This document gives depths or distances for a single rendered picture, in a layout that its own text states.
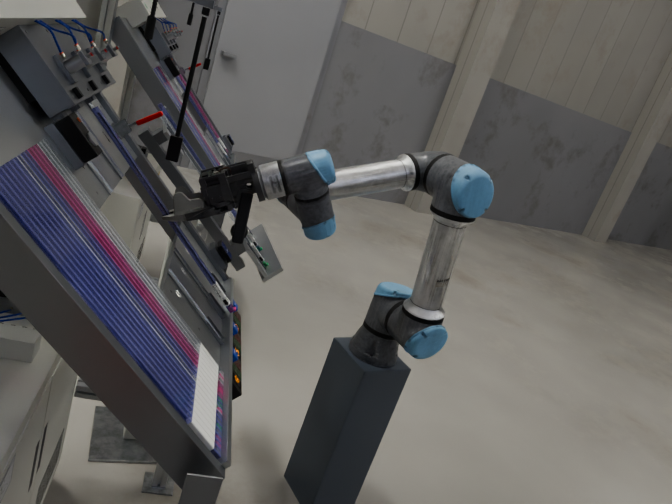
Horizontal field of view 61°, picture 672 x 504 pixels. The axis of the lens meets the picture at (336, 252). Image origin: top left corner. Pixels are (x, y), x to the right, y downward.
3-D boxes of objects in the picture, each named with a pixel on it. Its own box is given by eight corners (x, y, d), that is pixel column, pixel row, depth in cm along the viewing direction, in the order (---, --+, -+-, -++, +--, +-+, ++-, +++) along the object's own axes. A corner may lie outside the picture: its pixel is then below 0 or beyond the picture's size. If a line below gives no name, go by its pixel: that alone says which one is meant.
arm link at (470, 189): (413, 333, 168) (465, 154, 147) (444, 362, 156) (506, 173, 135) (379, 337, 162) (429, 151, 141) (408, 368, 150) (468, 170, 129)
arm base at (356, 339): (378, 339, 182) (388, 312, 179) (405, 366, 171) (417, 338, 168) (339, 339, 174) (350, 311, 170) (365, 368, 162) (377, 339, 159)
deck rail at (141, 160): (209, 290, 148) (230, 279, 148) (209, 293, 146) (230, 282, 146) (24, 30, 119) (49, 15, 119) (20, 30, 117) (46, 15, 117)
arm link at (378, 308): (388, 315, 177) (403, 276, 173) (412, 339, 167) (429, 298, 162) (356, 314, 170) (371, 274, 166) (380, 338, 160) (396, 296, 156)
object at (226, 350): (209, 294, 146) (233, 280, 146) (190, 488, 86) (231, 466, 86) (206, 290, 146) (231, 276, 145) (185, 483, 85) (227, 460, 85)
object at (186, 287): (215, 285, 146) (226, 279, 145) (200, 475, 85) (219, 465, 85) (173, 225, 138) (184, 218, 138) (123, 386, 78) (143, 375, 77)
